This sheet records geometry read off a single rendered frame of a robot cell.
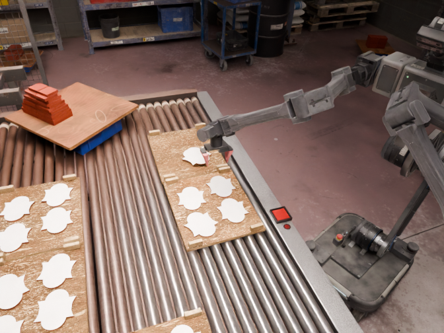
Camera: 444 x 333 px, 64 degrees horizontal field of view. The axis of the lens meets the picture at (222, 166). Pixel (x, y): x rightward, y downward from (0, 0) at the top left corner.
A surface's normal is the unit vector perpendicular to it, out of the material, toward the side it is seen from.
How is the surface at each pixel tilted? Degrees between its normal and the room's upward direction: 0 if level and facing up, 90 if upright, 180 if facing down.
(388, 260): 0
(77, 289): 0
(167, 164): 0
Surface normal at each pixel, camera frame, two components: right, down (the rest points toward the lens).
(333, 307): 0.04, -0.77
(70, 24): 0.38, 0.60
